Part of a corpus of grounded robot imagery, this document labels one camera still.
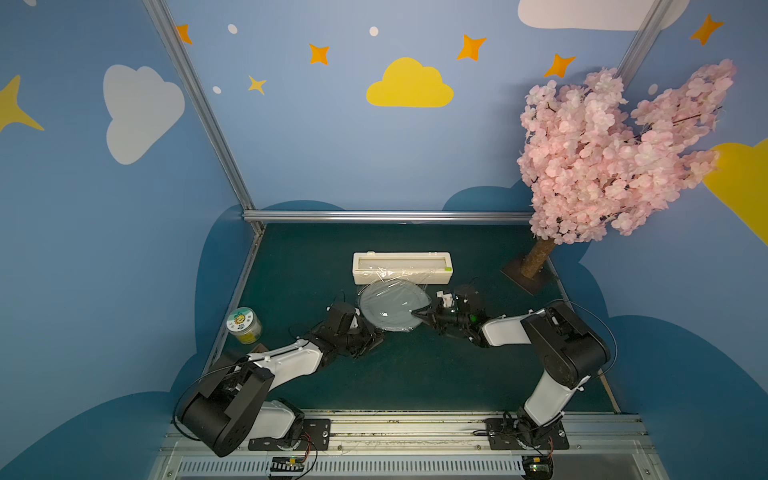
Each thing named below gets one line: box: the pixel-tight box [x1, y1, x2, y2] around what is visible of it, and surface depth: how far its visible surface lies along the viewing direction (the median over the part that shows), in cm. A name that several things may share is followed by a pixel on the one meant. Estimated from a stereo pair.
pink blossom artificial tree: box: [500, 59, 736, 295], surface depth 67 cm
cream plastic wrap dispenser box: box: [352, 252, 454, 285], surface depth 101 cm
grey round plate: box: [358, 278, 432, 332], surface depth 95 cm
